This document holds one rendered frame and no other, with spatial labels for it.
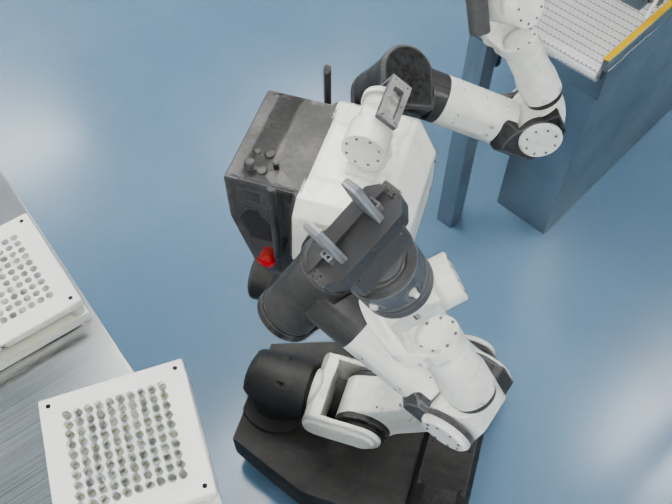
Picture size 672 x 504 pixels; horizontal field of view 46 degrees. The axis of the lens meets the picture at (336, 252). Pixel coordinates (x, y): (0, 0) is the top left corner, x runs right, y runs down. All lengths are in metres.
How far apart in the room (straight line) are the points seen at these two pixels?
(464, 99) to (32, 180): 1.92
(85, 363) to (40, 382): 0.08
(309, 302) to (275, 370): 0.91
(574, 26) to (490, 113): 0.76
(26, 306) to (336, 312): 0.63
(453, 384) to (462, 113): 0.56
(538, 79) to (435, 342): 0.58
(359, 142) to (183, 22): 2.38
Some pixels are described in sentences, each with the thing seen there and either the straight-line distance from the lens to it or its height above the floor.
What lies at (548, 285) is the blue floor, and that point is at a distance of 2.64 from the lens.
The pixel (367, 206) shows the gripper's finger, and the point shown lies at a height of 1.57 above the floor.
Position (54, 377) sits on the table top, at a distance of 1.51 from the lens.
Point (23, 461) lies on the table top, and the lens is 1.46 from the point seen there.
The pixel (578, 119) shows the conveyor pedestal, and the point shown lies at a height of 0.54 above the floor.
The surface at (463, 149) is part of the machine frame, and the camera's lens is 2.40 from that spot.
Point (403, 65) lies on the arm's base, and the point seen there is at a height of 1.24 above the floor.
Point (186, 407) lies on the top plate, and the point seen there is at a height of 0.95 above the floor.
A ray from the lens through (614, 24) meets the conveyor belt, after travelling 2.20.
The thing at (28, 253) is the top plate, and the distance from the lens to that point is 1.58.
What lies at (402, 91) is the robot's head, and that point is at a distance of 1.18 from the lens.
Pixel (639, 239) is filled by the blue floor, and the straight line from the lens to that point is 2.84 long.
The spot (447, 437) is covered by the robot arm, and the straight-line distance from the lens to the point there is 1.14.
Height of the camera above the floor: 2.16
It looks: 56 degrees down
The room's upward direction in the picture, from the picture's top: straight up
